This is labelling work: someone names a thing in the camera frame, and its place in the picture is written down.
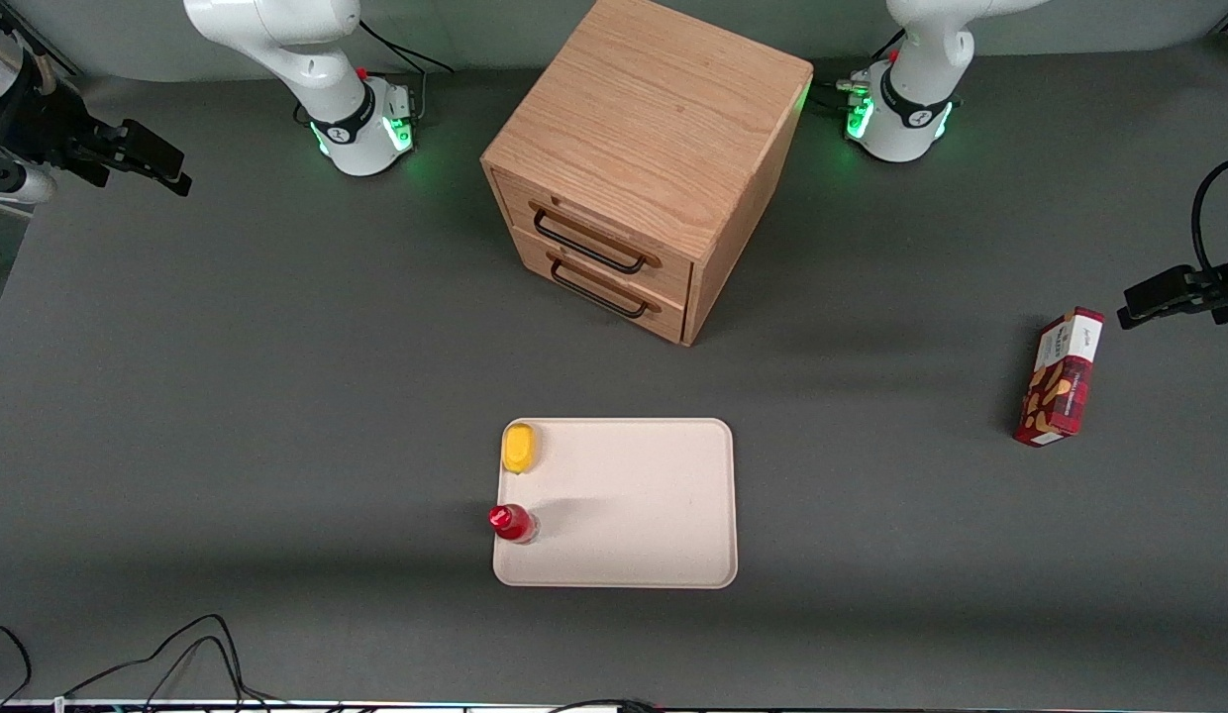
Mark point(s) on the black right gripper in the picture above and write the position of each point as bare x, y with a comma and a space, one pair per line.
50, 134

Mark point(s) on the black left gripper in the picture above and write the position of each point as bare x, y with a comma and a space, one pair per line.
1208, 288

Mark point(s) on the wooden two-drawer cabinet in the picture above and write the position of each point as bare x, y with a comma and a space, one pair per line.
654, 109

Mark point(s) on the red plaid cookie box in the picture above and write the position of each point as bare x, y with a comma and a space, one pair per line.
1060, 381

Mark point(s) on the yellow mustard bottle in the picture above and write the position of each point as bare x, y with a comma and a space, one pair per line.
519, 448

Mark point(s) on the red ketchup bottle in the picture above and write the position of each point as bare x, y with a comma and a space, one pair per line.
510, 521

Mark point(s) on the beige plastic tray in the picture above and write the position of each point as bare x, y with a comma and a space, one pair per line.
644, 505

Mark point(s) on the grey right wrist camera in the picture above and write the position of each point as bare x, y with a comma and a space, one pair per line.
15, 184

